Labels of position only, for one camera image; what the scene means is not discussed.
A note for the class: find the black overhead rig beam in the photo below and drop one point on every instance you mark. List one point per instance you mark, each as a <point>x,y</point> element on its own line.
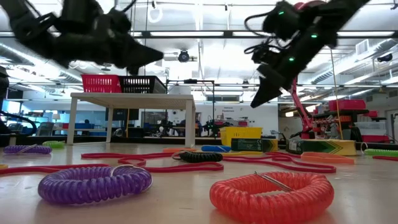
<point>230,34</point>

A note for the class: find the white perforated metal shelf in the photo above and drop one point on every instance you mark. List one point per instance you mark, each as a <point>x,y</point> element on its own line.
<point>130,100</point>

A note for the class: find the yellow green crayon box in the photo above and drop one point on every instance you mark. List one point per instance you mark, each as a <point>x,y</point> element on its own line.
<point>252,145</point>
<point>320,147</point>

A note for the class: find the low red storage bin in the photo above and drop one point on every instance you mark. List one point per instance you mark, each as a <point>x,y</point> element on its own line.
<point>374,138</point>

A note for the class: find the white storage box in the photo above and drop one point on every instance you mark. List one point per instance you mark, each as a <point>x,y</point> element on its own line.
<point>370,128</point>

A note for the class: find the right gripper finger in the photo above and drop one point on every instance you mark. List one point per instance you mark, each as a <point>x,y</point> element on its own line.
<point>270,79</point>
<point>270,97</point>

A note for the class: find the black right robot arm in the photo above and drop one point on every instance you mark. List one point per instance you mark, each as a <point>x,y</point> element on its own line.
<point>335,18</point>

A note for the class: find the green coil wristband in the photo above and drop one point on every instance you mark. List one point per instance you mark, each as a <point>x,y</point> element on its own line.
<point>53,145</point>
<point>382,152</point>

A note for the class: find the purple coil wristband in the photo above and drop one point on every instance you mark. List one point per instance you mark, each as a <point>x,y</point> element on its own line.
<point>77,186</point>
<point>37,150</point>

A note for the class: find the black ceiling disc fixture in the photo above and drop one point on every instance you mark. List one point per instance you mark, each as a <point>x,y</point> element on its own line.
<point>106,67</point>

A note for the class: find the large red rubber band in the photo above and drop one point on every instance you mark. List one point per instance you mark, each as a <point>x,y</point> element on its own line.
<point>311,169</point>

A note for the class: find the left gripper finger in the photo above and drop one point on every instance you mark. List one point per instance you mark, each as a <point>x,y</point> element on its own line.
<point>136,60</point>
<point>140,46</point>

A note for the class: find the white vent grille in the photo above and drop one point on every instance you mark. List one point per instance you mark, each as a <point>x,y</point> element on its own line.
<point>362,47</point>

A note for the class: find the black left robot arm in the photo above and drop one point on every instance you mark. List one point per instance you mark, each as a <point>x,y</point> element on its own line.
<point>28,28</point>

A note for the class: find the black dome ceiling light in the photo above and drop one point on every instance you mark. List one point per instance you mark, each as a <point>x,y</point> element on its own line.
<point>385,57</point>

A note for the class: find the blue coil wristband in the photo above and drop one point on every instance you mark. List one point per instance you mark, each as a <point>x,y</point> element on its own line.
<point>214,148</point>

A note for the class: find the orange coil wristband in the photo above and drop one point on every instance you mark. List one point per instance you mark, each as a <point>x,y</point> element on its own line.
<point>248,199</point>

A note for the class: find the red desk lamp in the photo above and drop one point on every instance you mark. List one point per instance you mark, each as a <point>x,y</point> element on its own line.
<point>303,118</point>

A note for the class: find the black overhead camera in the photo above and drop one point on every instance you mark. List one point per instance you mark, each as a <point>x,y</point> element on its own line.
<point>183,56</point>

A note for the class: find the red plastic basket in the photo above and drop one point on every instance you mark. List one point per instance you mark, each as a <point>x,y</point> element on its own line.
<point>101,84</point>

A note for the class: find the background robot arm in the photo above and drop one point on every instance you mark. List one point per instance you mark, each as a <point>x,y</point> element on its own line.
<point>214,127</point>

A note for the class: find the grey office chair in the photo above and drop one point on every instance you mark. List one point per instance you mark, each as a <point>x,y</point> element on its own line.
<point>45,129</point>

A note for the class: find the yellow plastic basket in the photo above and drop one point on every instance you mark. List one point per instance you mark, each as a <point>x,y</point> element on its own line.
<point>239,132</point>

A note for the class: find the black monitor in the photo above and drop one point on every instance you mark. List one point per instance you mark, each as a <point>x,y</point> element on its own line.
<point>124,114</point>

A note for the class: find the black coil wristband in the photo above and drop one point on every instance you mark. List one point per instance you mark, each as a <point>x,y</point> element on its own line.
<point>202,157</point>

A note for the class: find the large red storage bin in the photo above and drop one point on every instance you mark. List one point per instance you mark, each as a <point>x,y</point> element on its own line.
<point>346,105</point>

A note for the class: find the yellow pole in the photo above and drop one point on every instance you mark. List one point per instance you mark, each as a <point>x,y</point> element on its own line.
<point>337,109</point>

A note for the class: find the small white table lamp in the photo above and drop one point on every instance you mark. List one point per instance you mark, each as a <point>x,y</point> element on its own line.
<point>56,116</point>

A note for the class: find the black plastic basket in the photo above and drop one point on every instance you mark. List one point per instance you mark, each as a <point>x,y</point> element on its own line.
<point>141,84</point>

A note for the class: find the black equipment rack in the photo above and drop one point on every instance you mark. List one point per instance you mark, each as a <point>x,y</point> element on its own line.
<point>342,112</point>

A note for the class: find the orange rubber band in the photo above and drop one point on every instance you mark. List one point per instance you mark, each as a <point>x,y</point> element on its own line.
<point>177,150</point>
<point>329,160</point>

